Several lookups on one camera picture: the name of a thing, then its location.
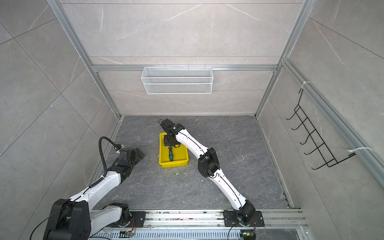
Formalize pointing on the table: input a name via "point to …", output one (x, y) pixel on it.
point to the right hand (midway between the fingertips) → (168, 142)
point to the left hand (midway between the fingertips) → (135, 151)
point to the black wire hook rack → (330, 161)
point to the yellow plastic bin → (180, 154)
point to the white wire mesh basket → (177, 80)
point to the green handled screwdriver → (170, 153)
